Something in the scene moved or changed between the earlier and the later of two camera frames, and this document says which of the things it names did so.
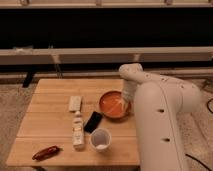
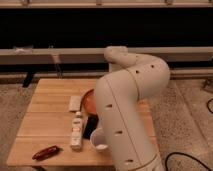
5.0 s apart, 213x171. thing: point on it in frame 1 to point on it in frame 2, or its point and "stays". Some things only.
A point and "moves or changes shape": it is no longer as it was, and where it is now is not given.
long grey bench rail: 105,55 stays
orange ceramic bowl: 113,105 moves or changes shape
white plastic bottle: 78,131 stays
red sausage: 46,153 stays
